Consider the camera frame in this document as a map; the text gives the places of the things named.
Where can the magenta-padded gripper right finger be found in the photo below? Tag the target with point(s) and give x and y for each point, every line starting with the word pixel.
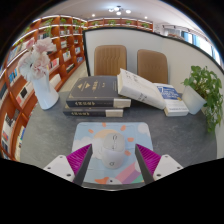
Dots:
pixel 166 166

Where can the red-brown wooden bookshelf unit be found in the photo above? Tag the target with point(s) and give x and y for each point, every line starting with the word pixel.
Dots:
pixel 20 93

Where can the multi-bulb ceiling lamp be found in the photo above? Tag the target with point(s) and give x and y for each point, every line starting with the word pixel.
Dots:
pixel 118 10

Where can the green plant in white pot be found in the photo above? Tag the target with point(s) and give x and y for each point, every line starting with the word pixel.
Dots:
pixel 203 86

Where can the white computer mouse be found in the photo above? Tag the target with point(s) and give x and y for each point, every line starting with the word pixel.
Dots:
pixel 113 153

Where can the sun and cloud mouse pad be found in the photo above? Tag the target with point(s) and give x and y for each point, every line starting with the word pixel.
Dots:
pixel 93 133

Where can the blue and white book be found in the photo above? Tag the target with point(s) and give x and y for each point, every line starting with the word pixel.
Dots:
pixel 173 100

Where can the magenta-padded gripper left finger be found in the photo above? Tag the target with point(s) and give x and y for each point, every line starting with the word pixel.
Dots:
pixel 60 166

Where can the white black-edged desk partition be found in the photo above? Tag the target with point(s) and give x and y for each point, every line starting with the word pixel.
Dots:
pixel 133 38

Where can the window with curtains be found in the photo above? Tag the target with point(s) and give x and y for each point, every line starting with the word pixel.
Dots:
pixel 200 43

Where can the thick white book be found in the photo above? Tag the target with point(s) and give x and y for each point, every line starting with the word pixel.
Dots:
pixel 140 88

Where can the tan upholstered chair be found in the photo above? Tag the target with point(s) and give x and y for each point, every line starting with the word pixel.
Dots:
pixel 110 60
pixel 152 66

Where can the pink and white flower bouquet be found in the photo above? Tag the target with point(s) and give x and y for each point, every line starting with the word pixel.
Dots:
pixel 36 61

